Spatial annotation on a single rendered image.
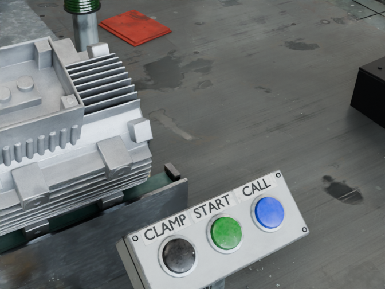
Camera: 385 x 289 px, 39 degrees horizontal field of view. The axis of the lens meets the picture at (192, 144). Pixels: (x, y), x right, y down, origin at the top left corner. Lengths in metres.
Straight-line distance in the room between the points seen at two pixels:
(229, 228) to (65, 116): 0.21
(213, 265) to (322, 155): 0.57
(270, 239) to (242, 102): 0.65
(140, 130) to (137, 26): 0.79
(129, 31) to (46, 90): 0.78
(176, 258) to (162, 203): 0.28
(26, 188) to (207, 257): 0.22
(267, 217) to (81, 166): 0.23
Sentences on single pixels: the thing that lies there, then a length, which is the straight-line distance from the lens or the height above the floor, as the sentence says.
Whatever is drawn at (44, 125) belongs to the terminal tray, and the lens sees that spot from 0.59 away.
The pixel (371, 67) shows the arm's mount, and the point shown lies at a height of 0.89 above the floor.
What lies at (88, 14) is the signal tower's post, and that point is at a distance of 0.98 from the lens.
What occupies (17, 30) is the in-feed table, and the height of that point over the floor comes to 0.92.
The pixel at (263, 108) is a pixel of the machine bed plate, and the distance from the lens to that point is 1.14.
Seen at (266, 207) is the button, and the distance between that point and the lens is 0.52.
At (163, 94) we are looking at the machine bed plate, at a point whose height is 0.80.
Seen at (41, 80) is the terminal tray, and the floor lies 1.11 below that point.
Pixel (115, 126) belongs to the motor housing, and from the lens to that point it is 0.65.
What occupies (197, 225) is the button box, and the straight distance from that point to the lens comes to 0.50.
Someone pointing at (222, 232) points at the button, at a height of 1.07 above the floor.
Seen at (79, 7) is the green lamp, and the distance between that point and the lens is 0.96.
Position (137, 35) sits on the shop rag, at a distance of 1.37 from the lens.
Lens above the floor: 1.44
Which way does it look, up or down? 39 degrees down
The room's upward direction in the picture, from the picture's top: 2 degrees clockwise
